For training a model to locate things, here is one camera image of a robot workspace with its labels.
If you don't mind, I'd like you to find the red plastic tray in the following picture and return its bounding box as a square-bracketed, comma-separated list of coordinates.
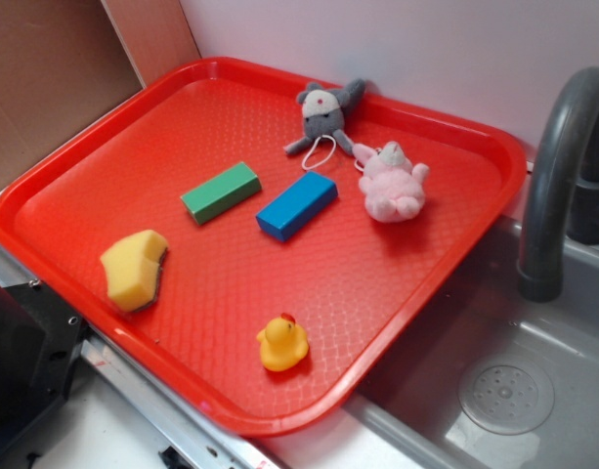
[0, 58, 526, 436]

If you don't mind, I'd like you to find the grey plush mouse toy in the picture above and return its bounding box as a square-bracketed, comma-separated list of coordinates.
[283, 78, 366, 171]

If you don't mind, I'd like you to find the silver aluminium rail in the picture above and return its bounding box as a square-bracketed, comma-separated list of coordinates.
[0, 246, 277, 468]

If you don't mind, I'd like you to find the blue rectangular block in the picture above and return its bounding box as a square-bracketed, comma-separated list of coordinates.
[256, 172, 338, 242]

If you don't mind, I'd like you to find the grey plastic faucet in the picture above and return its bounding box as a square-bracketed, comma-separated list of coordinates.
[517, 66, 599, 302]

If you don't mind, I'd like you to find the brown cardboard panel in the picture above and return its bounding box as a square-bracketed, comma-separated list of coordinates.
[0, 1, 200, 191]

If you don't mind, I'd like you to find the grey plastic sink basin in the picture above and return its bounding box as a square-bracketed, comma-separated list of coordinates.
[346, 219, 599, 468]

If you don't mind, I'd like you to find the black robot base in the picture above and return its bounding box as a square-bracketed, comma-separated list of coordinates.
[0, 283, 87, 460]

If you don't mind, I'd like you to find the yellow scrub sponge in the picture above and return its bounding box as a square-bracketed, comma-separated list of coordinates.
[100, 230, 169, 313]

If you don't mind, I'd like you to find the pink plush toy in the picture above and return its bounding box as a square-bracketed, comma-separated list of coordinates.
[352, 141, 430, 223]

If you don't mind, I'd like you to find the green rectangular block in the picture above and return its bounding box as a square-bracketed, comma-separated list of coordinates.
[180, 162, 262, 226]

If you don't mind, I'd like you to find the yellow rubber duck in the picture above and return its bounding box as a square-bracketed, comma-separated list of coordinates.
[256, 313, 310, 372]

